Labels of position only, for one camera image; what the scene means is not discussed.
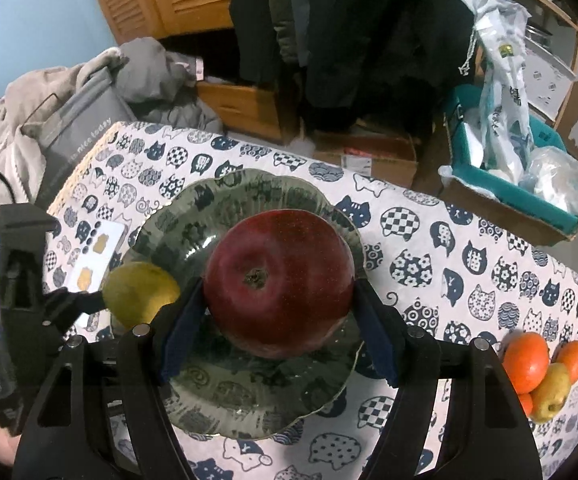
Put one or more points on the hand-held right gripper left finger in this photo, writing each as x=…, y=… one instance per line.
x=181, y=332

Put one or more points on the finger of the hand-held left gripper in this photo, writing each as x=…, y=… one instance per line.
x=79, y=304

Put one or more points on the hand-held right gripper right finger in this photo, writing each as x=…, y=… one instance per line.
x=376, y=342

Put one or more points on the yellow-green pear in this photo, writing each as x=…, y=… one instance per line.
x=139, y=290
x=549, y=395

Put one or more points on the green glass plate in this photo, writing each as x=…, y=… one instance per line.
x=249, y=395

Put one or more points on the red apple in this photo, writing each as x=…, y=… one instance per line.
x=289, y=260

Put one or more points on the white card with yellow stickers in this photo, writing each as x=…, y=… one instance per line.
x=104, y=232

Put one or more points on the cat print tablecloth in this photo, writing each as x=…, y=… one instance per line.
x=419, y=260

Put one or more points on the large orange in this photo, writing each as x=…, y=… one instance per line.
x=526, y=360

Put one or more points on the grey fabric bag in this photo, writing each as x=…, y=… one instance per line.
x=79, y=130

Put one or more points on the small orange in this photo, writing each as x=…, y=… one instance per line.
x=525, y=404

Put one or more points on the beige fleece garment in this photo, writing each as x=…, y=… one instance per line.
x=19, y=105

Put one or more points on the brown cardboard box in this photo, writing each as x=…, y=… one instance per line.
x=369, y=150

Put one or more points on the teal cardboard box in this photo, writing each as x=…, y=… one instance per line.
x=499, y=190

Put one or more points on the wooden drawer unit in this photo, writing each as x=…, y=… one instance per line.
x=244, y=105

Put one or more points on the grey crumpled cloth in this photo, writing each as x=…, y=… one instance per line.
x=169, y=85

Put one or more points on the clear plastic bag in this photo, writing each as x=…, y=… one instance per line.
x=559, y=175

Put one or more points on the white printed plastic bag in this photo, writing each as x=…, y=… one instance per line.
x=504, y=90

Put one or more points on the wooden louvered cabinet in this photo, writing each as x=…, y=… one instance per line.
x=134, y=0

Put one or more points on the large black coat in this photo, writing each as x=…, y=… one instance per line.
x=379, y=35

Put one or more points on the white storage box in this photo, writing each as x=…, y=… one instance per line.
x=549, y=80

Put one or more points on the black hanging garment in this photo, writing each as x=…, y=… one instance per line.
x=256, y=20

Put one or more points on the olive jacket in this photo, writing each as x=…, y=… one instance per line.
x=286, y=25

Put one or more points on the wooden shelf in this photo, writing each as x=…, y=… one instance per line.
x=574, y=60

